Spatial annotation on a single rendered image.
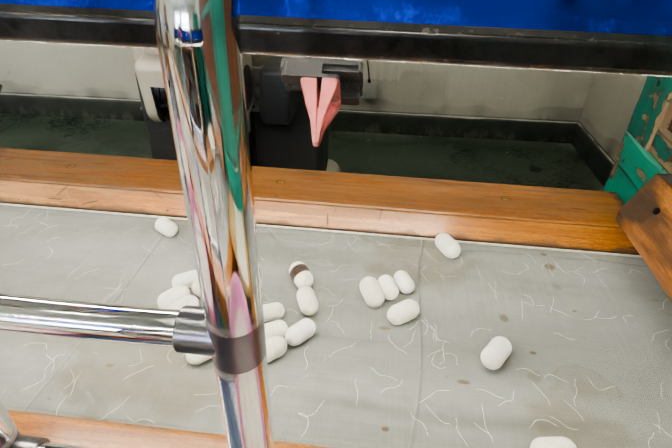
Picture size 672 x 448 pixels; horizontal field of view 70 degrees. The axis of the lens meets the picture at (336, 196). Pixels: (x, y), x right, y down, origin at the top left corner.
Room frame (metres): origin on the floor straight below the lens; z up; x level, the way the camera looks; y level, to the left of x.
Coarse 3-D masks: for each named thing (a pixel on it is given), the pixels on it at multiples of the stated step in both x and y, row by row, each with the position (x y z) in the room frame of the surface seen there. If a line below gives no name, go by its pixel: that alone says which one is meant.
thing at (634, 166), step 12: (624, 144) 0.62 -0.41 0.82; (636, 144) 0.59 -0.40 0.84; (624, 156) 0.60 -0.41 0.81; (636, 156) 0.58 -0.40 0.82; (648, 156) 0.56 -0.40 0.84; (612, 168) 0.63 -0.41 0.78; (624, 168) 0.59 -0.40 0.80; (636, 168) 0.57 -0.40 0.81; (648, 168) 0.54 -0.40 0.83; (660, 168) 0.52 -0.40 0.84; (612, 180) 0.61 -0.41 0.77; (624, 180) 0.59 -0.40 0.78; (636, 180) 0.56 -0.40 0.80; (648, 180) 0.53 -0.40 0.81; (624, 192) 0.57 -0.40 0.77; (636, 192) 0.55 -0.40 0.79
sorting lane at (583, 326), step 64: (0, 256) 0.44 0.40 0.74; (64, 256) 0.44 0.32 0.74; (128, 256) 0.44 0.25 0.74; (192, 256) 0.45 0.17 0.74; (320, 256) 0.45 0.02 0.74; (384, 256) 0.46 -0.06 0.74; (512, 256) 0.46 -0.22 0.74; (576, 256) 0.47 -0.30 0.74; (640, 256) 0.47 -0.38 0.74; (320, 320) 0.35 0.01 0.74; (384, 320) 0.35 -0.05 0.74; (448, 320) 0.35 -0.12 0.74; (512, 320) 0.36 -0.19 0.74; (576, 320) 0.36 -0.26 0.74; (640, 320) 0.36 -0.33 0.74; (0, 384) 0.26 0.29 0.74; (64, 384) 0.27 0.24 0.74; (128, 384) 0.27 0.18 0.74; (192, 384) 0.27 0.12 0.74; (320, 384) 0.27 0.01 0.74; (384, 384) 0.28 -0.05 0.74; (448, 384) 0.28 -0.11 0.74; (512, 384) 0.28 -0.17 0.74; (576, 384) 0.28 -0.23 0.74; (640, 384) 0.28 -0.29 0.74
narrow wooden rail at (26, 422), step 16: (16, 416) 0.22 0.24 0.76; (32, 416) 0.22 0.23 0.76; (48, 416) 0.22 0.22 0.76; (64, 416) 0.22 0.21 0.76; (32, 432) 0.21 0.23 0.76; (48, 432) 0.21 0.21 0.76; (64, 432) 0.21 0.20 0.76; (80, 432) 0.21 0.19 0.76; (96, 432) 0.21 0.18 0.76; (112, 432) 0.21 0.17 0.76; (128, 432) 0.21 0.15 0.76; (144, 432) 0.21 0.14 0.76; (160, 432) 0.21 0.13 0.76; (176, 432) 0.21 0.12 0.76; (192, 432) 0.21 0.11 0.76
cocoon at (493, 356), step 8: (488, 344) 0.31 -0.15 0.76; (496, 344) 0.31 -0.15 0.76; (504, 344) 0.31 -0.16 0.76; (488, 352) 0.30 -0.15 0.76; (496, 352) 0.30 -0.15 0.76; (504, 352) 0.30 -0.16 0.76; (488, 360) 0.29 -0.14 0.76; (496, 360) 0.29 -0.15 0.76; (504, 360) 0.30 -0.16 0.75; (488, 368) 0.29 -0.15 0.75; (496, 368) 0.29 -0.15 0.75
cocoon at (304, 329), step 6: (306, 318) 0.34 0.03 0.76; (294, 324) 0.33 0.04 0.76; (300, 324) 0.33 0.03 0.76; (306, 324) 0.33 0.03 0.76; (312, 324) 0.33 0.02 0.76; (288, 330) 0.32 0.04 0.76; (294, 330) 0.32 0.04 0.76; (300, 330) 0.32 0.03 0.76; (306, 330) 0.32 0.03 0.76; (312, 330) 0.32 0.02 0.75; (288, 336) 0.31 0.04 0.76; (294, 336) 0.31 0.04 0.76; (300, 336) 0.31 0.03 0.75; (306, 336) 0.32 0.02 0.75; (288, 342) 0.31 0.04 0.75; (294, 342) 0.31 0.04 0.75; (300, 342) 0.31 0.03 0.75
